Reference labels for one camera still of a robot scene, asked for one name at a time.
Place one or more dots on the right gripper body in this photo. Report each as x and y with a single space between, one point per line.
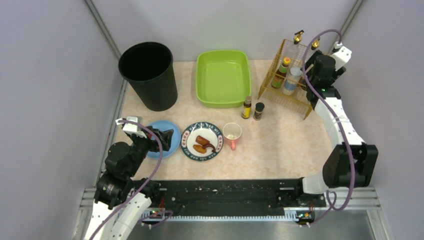
313 58

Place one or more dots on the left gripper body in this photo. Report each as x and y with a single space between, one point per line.
156 137

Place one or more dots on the dark sauce dispenser bottle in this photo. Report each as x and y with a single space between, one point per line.
315 44

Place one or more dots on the clear oil dispenser bottle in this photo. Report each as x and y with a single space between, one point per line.
295 46

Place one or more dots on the silver lid glass jar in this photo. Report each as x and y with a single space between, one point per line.
291 81

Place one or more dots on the white plate green rim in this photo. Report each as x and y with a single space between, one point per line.
207 130

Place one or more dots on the green label sauce bottle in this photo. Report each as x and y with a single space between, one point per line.
281 73

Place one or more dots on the pink mug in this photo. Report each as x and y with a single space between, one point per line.
232 133

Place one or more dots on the small black cap bottle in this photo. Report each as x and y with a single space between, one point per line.
259 108

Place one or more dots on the small yellow label bottle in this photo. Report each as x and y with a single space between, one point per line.
247 105

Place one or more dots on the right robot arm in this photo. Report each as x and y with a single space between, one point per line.
352 161

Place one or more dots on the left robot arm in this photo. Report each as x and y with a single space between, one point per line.
119 201

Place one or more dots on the blue plate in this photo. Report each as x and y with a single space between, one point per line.
165 125

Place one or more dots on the brown sausage piece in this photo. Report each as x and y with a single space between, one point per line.
201 140

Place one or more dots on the orange food slice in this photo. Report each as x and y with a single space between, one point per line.
199 148

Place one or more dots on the dark red octopus tentacle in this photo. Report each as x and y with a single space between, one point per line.
209 145

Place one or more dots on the black plastic trash bin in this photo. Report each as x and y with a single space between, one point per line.
148 68

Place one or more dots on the green plastic basin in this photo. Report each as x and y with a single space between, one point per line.
223 78

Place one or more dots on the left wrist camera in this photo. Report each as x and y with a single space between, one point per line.
129 128

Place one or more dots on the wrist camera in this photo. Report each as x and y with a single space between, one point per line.
340 54
129 128

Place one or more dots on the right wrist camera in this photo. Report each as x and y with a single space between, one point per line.
340 54

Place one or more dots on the gold wire basket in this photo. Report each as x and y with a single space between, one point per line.
297 101

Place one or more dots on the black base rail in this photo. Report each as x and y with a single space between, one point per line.
232 200

